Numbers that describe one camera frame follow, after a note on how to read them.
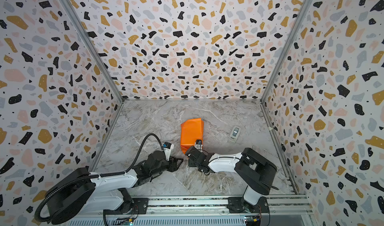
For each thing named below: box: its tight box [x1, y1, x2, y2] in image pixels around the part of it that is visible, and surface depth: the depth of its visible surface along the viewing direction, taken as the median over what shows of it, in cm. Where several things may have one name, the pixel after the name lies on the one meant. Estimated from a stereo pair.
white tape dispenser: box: [228, 125, 241, 143], surface depth 99 cm
